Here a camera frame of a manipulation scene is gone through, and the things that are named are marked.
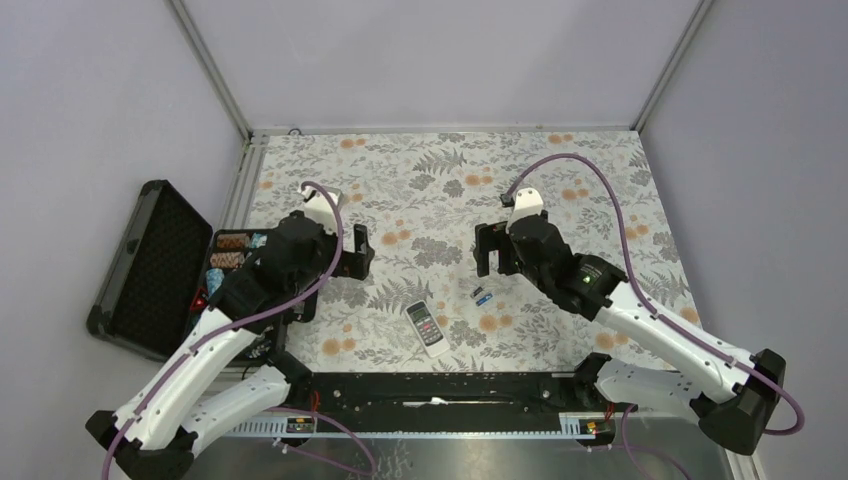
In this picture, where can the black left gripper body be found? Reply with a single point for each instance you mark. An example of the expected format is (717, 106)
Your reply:
(352, 264)

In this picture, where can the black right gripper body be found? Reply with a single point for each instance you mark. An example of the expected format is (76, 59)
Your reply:
(495, 237)

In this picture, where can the blue battery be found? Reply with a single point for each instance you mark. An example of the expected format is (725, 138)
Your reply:
(483, 299)

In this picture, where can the white remote control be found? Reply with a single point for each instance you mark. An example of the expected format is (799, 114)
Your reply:
(427, 329)

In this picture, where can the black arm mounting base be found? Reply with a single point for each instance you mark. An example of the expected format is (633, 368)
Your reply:
(449, 402)

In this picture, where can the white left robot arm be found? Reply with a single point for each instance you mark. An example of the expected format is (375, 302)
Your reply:
(160, 431)

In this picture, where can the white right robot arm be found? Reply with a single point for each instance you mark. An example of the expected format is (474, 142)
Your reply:
(729, 392)

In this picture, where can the floral table mat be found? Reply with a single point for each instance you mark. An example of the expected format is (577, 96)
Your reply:
(421, 196)

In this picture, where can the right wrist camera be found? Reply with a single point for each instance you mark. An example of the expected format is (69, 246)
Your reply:
(524, 202)

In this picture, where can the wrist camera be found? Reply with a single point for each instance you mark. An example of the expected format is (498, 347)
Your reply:
(317, 206)
(524, 202)

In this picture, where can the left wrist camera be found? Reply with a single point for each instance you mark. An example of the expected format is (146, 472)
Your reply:
(317, 206)

